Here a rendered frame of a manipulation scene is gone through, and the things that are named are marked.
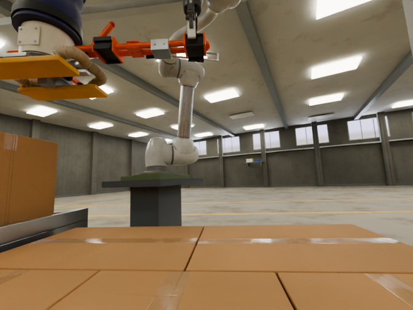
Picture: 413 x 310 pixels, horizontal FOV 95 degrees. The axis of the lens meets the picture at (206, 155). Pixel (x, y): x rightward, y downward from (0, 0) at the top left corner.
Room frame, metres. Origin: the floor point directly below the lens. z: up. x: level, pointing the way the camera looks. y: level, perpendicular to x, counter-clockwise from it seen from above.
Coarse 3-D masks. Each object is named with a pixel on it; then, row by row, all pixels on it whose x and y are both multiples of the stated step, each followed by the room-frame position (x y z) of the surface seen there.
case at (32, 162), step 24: (0, 144) 0.69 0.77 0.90; (24, 144) 0.77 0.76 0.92; (48, 144) 0.88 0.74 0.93; (0, 168) 0.70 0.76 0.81; (24, 168) 0.78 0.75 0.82; (48, 168) 0.88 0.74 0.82; (0, 192) 0.70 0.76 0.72; (24, 192) 0.79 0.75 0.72; (48, 192) 0.89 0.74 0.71; (0, 216) 0.71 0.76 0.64; (24, 216) 0.79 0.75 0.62
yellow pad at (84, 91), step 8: (24, 88) 0.76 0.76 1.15; (32, 88) 0.76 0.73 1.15; (40, 88) 0.76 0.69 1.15; (48, 88) 0.76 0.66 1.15; (56, 88) 0.76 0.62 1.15; (64, 88) 0.76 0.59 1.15; (72, 88) 0.76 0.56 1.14; (80, 88) 0.76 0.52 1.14; (88, 88) 0.76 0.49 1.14; (96, 88) 0.76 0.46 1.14; (32, 96) 0.81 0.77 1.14; (40, 96) 0.81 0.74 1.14; (48, 96) 0.81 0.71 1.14; (56, 96) 0.82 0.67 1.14; (64, 96) 0.82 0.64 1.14; (72, 96) 0.82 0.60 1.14; (80, 96) 0.83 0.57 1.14; (88, 96) 0.83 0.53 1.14; (96, 96) 0.83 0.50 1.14; (104, 96) 0.83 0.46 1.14
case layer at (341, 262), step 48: (48, 240) 0.71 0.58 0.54; (96, 240) 0.69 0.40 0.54; (144, 240) 0.67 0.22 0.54; (192, 240) 0.65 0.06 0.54; (240, 240) 0.64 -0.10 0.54; (288, 240) 0.62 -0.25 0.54; (336, 240) 0.60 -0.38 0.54; (384, 240) 0.59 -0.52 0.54; (0, 288) 0.40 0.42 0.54; (48, 288) 0.40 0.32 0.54; (96, 288) 0.39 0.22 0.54; (144, 288) 0.39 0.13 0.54; (192, 288) 0.38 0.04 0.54; (240, 288) 0.37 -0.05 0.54; (288, 288) 0.37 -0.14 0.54; (336, 288) 0.36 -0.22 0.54; (384, 288) 0.36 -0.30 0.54
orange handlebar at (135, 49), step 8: (80, 48) 0.68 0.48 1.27; (88, 48) 0.68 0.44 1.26; (120, 48) 0.68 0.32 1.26; (128, 48) 0.67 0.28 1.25; (136, 48) 0.67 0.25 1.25; (144, 48) 0.68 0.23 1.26; (176, 48) 0.71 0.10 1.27; (208, 48) 0.70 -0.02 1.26; (88, 56) 0.72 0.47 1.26; (128, 56) 0.73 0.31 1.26; (136, 56) 0.72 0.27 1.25; (72, 80) 0.90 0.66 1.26
